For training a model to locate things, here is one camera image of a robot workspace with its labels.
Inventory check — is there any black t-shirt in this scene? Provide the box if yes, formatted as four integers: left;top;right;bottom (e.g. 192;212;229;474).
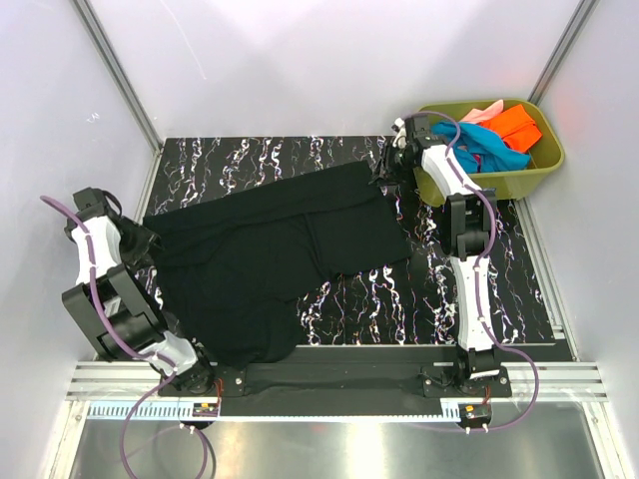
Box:
144;162;410;369

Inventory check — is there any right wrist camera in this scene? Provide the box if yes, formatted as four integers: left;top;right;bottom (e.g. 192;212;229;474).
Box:
391;118;408;150

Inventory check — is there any right aluminium frame post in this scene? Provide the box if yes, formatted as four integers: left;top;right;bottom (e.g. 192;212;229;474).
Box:
528;0;600;106

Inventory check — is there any black marbled table mat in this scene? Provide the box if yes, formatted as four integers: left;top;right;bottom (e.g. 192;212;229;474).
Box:
147;136;554;346

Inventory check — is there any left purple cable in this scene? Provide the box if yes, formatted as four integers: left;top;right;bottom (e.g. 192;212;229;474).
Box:
39;195;216;478

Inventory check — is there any blue t-shirt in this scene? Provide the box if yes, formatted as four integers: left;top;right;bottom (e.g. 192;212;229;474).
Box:
432;122;530;175

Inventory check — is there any orange t-shirt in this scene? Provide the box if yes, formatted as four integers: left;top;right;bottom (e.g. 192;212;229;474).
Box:
481;105;542;153

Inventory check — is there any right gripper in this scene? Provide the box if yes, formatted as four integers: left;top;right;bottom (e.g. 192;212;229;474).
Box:
367;142;415;188

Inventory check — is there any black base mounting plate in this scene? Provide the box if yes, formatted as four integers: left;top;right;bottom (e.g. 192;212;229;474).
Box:
158;343;511;418

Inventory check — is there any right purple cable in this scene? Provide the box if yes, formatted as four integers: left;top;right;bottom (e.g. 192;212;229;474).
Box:
398;112;540;430

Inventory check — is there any aluminium frame post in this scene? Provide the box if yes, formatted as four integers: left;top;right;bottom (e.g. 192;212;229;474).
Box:
70;0;164;154
528;0;600;106

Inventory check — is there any purple cable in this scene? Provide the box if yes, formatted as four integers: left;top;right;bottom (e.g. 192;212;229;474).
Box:
39;195;216;478
398;112;540;430

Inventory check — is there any left aluminium frame post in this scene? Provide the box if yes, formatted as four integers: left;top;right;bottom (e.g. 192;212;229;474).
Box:
70;0;164;154

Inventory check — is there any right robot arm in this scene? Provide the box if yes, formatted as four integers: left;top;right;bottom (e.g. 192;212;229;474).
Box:
372;111;499;396

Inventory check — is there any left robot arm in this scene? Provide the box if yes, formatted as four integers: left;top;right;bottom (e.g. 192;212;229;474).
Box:
62;188;216;395

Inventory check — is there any olive green plastic bin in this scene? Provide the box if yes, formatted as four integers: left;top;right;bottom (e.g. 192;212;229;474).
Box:
414;98;564;207

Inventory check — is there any pink t-shirt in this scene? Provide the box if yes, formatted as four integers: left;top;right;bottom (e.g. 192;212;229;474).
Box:
459;99;504;125

